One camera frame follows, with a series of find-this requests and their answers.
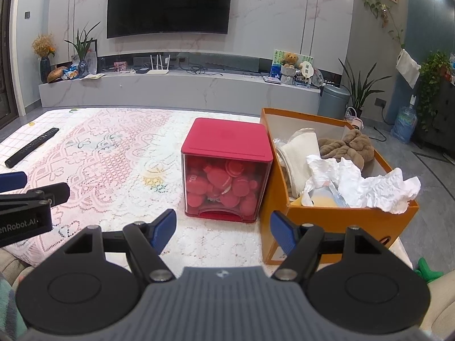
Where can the yellow papers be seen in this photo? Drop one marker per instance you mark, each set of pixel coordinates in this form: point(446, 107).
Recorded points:
point(93, 76)

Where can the grey trash can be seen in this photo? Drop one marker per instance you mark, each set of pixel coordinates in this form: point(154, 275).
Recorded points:
point(332, 101)

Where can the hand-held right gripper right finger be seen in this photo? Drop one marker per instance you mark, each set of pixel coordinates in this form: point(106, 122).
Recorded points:
point(283, 230)

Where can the brown plush cloth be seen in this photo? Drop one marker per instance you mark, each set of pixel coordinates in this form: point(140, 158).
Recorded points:
point(350, 149)

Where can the orange cardboard box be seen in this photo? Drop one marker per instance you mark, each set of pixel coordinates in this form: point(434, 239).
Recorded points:
point(337, 234)

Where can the white router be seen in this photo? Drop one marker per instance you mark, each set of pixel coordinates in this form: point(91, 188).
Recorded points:
point(159, 71)

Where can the teddy bear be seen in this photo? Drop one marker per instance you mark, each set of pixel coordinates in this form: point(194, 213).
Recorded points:
point(289, 62)

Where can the wall socket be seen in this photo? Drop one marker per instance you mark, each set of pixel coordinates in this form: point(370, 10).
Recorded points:
point(381, 102)

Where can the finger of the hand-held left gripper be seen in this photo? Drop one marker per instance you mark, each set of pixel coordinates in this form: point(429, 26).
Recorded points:
point(57, 193)
point(12, 182)

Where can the long leaf potted plant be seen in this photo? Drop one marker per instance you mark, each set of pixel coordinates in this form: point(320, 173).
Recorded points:
point(360, 88)

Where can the white hanging cloth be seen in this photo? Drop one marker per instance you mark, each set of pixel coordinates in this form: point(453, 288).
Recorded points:
point(408, 67)

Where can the brown round object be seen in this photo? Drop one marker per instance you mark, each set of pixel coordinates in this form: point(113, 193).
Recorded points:
point(57, 75)

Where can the black set-top box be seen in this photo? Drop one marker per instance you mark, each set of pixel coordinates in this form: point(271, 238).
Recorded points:
point(141, 70)

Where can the climbing vine plant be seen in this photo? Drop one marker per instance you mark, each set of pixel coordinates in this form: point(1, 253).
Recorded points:
point(380, 9)

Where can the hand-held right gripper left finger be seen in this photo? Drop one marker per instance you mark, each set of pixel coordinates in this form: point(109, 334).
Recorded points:
point(164, 228)

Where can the dark vase with yellow flowers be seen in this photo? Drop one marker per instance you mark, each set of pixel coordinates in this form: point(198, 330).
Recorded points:
point(44, 69)

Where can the green blue poster card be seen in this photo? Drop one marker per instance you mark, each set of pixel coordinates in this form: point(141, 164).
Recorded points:
point(277, 60)

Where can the blue snack bag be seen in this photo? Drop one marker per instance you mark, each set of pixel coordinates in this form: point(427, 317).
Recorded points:
point(71, 73)

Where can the pink heater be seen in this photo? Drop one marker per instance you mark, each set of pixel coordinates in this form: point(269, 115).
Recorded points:
point(357, 124)

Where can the dark cabinet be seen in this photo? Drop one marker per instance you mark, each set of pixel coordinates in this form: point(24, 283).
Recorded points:
point(440, 113)

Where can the white book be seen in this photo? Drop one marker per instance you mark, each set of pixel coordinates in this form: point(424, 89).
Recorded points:
point(272, 80)

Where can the bushy green plant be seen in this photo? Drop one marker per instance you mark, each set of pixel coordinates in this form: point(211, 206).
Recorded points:
point(432, 78)

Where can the cream towel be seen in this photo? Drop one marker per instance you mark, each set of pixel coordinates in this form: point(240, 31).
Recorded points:
point(302, 149)

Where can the white marble television console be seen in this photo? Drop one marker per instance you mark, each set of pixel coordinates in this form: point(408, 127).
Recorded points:
point(177, 92)

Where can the red plastic box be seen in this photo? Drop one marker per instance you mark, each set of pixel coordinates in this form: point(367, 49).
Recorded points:
point(227, 138)

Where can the green plant in glass vase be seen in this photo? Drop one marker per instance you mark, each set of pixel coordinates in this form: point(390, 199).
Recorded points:
point(82, 46)

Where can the blue water bottle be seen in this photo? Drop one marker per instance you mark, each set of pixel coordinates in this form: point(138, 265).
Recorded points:
point(403, 122)

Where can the white round fan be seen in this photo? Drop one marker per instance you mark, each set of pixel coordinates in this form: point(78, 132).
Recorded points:
point(306, 70)

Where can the black remote control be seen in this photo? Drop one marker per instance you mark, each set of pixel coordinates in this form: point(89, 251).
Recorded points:
point(32, 147)

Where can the pink photo card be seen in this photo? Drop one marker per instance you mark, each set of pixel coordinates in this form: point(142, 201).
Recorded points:
point(121, 66)

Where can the white ribbon plastic bag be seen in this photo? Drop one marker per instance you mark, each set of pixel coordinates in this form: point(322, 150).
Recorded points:
point(384, 191)

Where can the pink woven basket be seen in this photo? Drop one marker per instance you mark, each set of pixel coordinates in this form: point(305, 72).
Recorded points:
point(351, 113)

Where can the black wall television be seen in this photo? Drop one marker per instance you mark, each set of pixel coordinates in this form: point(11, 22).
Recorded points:
point(170, 3)

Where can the teal striped clothing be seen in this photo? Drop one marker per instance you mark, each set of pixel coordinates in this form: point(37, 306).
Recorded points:
point(10, 305)

